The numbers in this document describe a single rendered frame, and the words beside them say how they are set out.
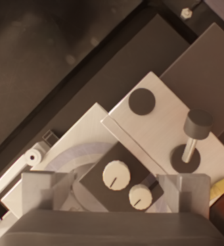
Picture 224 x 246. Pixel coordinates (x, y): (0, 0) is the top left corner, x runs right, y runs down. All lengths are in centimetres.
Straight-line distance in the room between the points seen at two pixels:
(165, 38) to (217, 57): 9
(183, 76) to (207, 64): 2
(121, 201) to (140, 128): 5
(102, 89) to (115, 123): 12
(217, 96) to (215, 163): 6
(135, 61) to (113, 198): 15
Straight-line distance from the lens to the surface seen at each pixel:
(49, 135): 30
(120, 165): 18
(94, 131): 21
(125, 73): 30
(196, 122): 16
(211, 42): 24
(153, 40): 31
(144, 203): 18
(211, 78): 24
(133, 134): 19
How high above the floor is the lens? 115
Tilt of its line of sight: 1 degrees up
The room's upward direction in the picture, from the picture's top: 135 degrees counter-clockwise
